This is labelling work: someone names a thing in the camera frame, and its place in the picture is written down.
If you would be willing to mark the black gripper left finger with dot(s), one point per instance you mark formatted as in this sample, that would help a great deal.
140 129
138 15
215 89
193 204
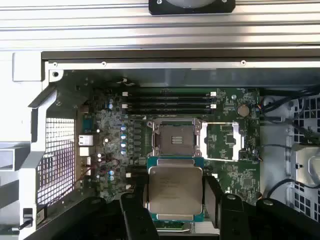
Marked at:
132 215

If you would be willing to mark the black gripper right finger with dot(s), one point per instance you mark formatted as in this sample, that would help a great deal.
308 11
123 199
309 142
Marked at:
232 220

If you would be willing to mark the silver CPU green edge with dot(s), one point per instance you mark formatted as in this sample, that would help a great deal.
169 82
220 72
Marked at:
175 190

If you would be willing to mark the metal socket cover frame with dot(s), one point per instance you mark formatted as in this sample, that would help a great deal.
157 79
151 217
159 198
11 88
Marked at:
237 140

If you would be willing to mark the black RAM slot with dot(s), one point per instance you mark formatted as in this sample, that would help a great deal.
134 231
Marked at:
175 101
130 186
175 95
175 108
137 175
175 89

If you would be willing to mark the CPU socket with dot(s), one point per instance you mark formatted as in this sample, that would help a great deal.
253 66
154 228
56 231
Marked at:
177 137

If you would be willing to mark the green motherboard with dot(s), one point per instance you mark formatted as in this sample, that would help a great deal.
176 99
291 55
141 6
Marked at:
225 175

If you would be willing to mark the silver ethernet port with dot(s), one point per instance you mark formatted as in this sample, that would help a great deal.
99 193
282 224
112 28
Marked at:
85 140

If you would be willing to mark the grey perforated drive cage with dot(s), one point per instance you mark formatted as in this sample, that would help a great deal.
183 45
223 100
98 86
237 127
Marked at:
303 162

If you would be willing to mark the blue serial port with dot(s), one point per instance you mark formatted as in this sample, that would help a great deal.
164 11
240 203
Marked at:
87 125

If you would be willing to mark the round coin battery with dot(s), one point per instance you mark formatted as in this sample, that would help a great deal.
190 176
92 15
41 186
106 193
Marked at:
243 110

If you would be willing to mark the small blue top capacitor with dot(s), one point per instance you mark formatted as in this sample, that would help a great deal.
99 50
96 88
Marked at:
110 100
110 106

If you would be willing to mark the black grey PC case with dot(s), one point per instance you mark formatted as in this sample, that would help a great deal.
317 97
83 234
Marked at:
175 75

